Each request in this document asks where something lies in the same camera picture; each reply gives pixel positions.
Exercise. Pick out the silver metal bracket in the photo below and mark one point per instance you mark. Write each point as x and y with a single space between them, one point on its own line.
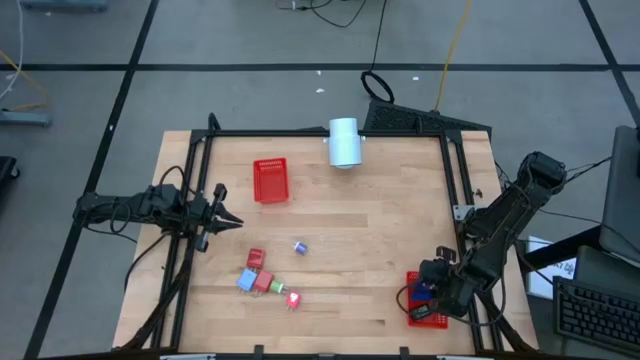
461 212

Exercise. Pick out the black floor object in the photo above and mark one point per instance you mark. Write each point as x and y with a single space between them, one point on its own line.
6 172

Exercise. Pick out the grey laptop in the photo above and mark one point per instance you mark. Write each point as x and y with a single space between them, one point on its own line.
622 200

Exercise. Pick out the white cylinder lamp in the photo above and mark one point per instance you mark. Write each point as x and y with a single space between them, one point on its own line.
345 145

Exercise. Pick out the pink wall charger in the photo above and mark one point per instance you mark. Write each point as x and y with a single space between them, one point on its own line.
293 299

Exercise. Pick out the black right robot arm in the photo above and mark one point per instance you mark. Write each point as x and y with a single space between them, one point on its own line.
500 220

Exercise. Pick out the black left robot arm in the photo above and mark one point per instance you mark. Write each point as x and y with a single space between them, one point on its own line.
100 205

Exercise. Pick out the light blue wall charger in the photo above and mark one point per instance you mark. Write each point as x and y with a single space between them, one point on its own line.
246 279

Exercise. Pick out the black desk bar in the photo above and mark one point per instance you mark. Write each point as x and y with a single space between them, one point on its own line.
560 250

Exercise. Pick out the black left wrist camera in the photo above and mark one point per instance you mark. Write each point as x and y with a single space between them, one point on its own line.
165 196

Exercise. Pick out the purple white wall charger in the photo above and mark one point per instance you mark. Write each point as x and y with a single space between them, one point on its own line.
300 248

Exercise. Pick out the red wall charger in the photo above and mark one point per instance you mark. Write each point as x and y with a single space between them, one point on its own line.
263 281
256 258

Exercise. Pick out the red plastic basket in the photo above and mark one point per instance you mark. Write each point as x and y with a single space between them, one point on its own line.
271 181
425 324

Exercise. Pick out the black aluminium table frame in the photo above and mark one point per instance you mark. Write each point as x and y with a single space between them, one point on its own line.
325 133

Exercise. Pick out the white paper sheet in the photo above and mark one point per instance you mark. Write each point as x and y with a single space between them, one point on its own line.
542 285

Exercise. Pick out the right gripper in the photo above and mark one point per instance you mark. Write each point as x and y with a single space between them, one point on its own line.
455 295

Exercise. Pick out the black keyboard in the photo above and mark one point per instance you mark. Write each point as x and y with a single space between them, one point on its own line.
600 315

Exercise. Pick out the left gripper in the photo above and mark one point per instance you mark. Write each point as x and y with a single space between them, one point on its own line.
205 215

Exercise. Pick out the dark blue wall charger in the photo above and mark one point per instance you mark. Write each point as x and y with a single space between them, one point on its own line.
422 291

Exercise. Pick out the green white wall charger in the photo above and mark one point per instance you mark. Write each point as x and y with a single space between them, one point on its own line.
276 286

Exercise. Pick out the grey floor base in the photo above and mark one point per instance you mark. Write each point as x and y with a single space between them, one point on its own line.
25 118
65 5

